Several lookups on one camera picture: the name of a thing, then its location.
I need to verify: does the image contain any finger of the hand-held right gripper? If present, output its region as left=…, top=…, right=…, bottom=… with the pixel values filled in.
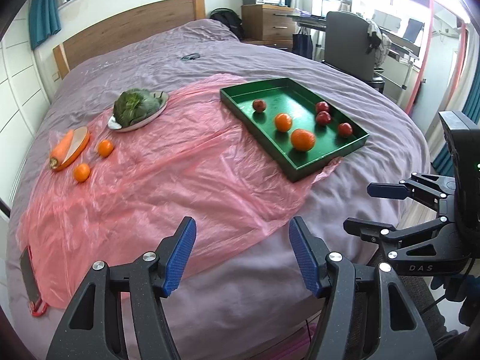
left=367, top=172, right=456, bottom=218
left=343, top=215, right=456, bottom=250

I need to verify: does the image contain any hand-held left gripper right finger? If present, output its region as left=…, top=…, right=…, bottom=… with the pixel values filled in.
left=289, top=216, right=437, bottom=360

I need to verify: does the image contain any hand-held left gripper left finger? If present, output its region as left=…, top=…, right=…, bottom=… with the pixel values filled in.
left=46, top=216, right=197, bottom=360

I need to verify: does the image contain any green metal tray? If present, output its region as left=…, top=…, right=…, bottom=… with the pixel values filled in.
left=220, top=77, right=370, bottom=184

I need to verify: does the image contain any pink plastic sheet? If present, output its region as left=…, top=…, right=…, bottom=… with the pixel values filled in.
left=17, top=73, right=344, bottom=310

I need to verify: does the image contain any pink hoop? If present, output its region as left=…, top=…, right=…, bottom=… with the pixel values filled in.
left=407, top=0, right=471, bottom=113

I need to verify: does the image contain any desk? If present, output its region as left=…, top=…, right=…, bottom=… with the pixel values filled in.
left=292, top=11, right=421, bottom=94

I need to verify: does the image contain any white grey garment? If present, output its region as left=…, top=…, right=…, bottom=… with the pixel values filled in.
left=364, top=19, right=392, bottom=69

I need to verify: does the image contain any black phone with red case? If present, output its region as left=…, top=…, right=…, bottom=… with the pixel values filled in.
left=19, top=245, right=49, bottom=317

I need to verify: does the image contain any white round plate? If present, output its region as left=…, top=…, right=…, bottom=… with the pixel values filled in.
left=108, top=91, right=170, bottom=133

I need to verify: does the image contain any orange oval plate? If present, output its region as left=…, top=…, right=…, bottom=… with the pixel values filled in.
left=52, top=127, right=91, bottom=172

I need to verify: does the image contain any grey office chair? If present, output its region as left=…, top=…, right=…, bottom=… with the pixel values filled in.
left=322, top=10, right=385, bottom=83

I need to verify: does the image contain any green leafy cabbage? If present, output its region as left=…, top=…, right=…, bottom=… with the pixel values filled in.
left=113, top=88, right=164, bottom=127

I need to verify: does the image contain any carrot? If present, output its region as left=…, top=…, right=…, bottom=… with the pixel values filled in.
left=49, top=129, right=76, bottom=169

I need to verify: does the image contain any dark blue bag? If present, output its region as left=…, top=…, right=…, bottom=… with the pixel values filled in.
left=292, top=28, right=314, bottom=59

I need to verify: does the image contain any purple bed sheet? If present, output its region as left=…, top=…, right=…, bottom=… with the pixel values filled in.
left=5, top=19, right=432, bottom=360

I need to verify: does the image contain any wooden nightstand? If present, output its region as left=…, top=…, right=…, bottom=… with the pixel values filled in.
left=241, top=4, right=301, bottom=51

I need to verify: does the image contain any white wardrobe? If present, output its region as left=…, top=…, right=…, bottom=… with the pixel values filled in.
left=0, top=37, right=51, bottom=196

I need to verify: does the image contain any black backpack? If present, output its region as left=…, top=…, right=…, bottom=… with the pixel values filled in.
left=209, top=7, right=244, bottom=40

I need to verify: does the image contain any wooden headboard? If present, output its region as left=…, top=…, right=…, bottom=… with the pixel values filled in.
left=52, top=0, right=206, bottom=79

